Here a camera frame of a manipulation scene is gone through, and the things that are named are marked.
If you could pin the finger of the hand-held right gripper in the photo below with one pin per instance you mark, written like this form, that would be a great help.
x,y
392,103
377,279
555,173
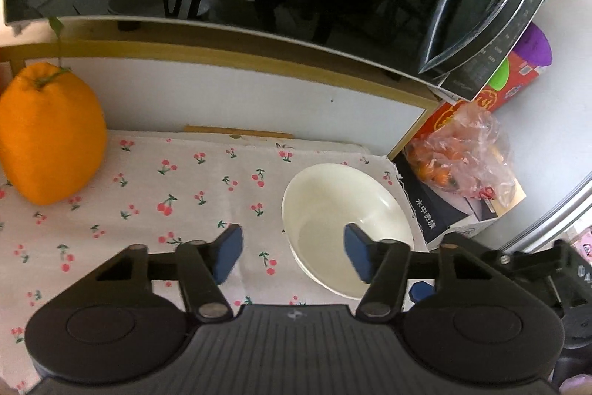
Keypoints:
x,y
422,292
522,267

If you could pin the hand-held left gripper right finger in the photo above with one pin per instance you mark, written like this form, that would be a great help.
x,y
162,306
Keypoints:
x,y
358,254

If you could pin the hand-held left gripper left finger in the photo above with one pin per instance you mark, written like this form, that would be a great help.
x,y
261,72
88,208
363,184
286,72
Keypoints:
x,y
229,254

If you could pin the cream ceramic bowl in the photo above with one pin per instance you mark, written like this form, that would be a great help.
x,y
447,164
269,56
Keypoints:
x,y
323,200

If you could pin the cherry print tablecloth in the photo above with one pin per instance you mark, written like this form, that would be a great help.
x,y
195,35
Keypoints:
x,y
185,191

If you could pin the black and white cardboard box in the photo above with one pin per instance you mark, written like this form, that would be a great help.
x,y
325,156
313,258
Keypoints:
x,y
425,214

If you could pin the purple quilted clothing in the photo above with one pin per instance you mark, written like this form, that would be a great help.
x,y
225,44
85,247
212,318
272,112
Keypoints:
x,y
578,385

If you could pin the silver refrigerator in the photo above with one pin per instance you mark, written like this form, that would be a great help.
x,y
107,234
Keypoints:
x,y
555,145

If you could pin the plastic bag of oranges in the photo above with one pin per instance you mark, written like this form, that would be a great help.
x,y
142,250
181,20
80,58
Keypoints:
x,y
462,154

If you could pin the red cardboard box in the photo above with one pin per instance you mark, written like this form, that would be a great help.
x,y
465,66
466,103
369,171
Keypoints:
x,y
444,117

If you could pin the green plastic item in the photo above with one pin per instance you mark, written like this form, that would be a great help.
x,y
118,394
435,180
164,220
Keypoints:
x,y
499,73

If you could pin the large orange with stem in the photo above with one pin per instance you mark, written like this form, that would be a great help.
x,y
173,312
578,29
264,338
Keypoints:
x,y
51,136

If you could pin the purple plastic item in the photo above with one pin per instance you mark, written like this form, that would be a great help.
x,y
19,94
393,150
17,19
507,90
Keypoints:
x,y
534,45

